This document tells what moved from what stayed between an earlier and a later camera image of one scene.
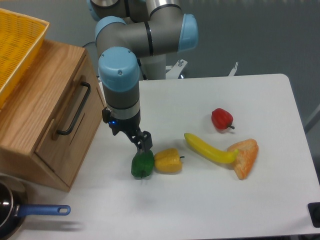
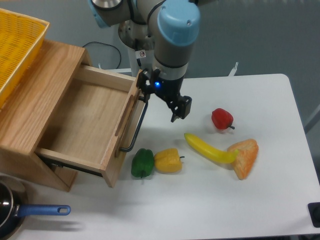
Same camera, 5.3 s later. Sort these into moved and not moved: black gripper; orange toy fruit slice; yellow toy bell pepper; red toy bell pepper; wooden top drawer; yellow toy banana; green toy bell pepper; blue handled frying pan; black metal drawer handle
Moved: black gripper; black metal drawer handle; wooden top drawer
Not moved: yellow toy banana; red toy bell pepper; orange toy fruit slice; blue handled frying pan; green toy bell pepper; yellow toy bell pepper
